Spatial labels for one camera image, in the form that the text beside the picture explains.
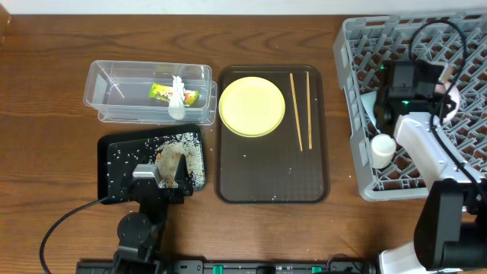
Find green snack wrapper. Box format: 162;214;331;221
148;83;199;107

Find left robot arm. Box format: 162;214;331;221
111;155;193;274

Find wooden chopstick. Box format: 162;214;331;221
306;72;313;150
289;72;303;151

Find black waste tray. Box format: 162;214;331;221
97;124;206;205

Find spilled rice pile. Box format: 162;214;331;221
106;131;207;191

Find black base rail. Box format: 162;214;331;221
75;258;380;274

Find yellow plate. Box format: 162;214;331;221
218;76;286;138

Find white napkin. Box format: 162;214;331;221
168;76;186;120

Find grey dishwasher rack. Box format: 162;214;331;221
333;11;486;202

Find light blue bowl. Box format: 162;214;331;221
360;91;377;127

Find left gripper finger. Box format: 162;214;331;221
120;164;137;186
174;155;189;186

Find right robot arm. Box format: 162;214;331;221
374;61;486;273

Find clear plastic bin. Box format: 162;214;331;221
84;60;218;126

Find white cup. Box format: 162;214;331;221
371;134;396;169

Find pink bowl with rice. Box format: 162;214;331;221
434;82;461;124

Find dark brown serving tray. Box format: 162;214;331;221
215;65;330;204

